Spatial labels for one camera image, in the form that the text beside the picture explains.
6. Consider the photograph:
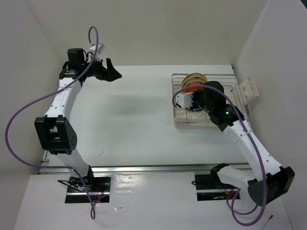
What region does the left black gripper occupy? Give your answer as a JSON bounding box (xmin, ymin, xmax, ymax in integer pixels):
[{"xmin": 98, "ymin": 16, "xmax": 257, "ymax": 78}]
[{"xmin": 81, "ymin": 55, "xmax": 121, "ymax": 82}]

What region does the orange plate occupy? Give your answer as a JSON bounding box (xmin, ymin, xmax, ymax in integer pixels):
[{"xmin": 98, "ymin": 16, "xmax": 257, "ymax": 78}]
[{"xmin": 184, "ymin": 85, "xmax": 203, "ymax": 93}]

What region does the cream floral plate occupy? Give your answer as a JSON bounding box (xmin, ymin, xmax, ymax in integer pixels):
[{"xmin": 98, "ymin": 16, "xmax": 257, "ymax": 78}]
[
  {"xmin": 182, "ymin": 75, "xmax": 208, "ymax": 86},
  {"xmin": 182, "ymin": 81, "xmax": 204, "ymax": 89}
]

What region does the cream plate with dark blotch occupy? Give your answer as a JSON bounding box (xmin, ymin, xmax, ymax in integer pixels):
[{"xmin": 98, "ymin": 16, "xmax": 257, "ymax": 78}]
[{"xmin": 182, "ymin": 73, "xmax": 208, "ymax": 82}]

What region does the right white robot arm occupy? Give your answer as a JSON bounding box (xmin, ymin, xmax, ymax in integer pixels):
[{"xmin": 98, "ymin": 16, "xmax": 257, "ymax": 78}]
[{"xmin": 193, "ymin": 81, "xmax": 295, "ymax": 207}]

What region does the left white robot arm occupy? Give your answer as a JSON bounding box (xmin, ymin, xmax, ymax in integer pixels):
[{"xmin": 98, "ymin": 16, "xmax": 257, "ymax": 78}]
[{"xmin": 35, "ymin": 43, "xmax": 122, "ymax": 192}]

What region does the white cutlery holder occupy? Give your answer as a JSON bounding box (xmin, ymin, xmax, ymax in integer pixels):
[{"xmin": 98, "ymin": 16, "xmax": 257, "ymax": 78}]
[{"xmin": 239, "ymin": 77, "xmax": 259, "ymax": 105}]

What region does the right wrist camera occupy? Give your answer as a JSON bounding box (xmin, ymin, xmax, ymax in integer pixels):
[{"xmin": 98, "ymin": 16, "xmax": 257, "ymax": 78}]
[{"xmin": 175, "ymin": 92, "xmax": 194, "ymax": 109}]

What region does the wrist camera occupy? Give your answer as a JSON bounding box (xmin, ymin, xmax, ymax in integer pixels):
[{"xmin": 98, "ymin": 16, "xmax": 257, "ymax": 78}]
[
  {"xmin": 175, "ymin": 92, "xmax": 194, "ymax": 109},
  {"xmin": 89, "ymin": 43, "xmax": 105, "ymax": 57}
]

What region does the wire dish rack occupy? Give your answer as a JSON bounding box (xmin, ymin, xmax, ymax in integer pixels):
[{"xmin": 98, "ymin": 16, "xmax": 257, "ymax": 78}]
[{"xmin": 171, "ymin": 73, "xmax": 248, "ymax": 127}]

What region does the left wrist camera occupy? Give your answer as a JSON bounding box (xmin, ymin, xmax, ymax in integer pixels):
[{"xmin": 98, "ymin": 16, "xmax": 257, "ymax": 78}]
[{"xmin": 89, "ymin": 43, "xmax": 105, "ymax": 57}]

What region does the aluminium rail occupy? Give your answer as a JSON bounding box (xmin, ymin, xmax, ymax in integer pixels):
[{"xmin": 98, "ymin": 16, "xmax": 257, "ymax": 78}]
[{"xmin": 38, "ymin": 163, "xmax": 251, "ymax": 176}]

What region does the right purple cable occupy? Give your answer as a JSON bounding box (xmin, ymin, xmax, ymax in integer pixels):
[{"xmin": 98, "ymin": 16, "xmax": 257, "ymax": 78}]
[{"xmin": 171, "ymin": 85, "xmax": 268, "ymax": 226}]

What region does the purple cable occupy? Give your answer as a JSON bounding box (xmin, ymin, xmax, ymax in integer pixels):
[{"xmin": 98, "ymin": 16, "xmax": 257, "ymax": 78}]
[
  {"xmin": 171, "ymin": 85, "xmax": 268, "ymax": 226},
  {"xmin": 5, "ymin": 25, "xmax": 105, "ymax": 220}
]

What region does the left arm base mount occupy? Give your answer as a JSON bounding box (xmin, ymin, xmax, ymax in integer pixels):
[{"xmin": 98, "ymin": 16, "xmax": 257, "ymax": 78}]
[{"xmin": 58, "ymin": 176, "xmax": 111, "ymax": 204}]

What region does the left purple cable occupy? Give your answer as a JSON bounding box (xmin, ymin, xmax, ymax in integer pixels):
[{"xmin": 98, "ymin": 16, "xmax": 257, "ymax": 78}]
[{"xmin": 5, "ymin": 25, "xmax": 105, "ymax": 220}]

